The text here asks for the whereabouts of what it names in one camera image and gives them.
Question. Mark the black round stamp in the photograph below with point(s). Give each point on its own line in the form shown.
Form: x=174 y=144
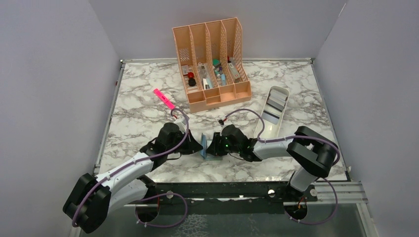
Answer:
x=192 y=82

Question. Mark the pink highlighter marker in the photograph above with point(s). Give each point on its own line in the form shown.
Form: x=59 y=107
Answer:
x=164 y=99

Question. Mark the orange plastic desk organizer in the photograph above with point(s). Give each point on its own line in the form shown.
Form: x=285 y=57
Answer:
x=196 y=46

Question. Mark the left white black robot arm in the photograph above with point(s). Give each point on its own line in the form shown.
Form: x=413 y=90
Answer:
x=94 y=197

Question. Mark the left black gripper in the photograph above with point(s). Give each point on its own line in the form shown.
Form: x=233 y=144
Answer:
x=192 y=145

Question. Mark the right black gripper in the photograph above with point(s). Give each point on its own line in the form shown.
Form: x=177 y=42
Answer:
x=214 y=148

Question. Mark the black metal base rail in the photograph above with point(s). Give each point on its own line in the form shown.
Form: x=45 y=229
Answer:
x=212 y=198

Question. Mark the grey red stapler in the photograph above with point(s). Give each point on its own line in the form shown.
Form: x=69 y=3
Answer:
x=233 y=69

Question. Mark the green card holder wallet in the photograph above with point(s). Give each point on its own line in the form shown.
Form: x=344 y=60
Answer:
x=205 y=142

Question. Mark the white oblong plastic tray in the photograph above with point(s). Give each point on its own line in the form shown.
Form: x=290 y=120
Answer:
x=270 y=131

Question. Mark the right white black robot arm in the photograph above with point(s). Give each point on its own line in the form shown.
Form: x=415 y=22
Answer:
x=314 y=153

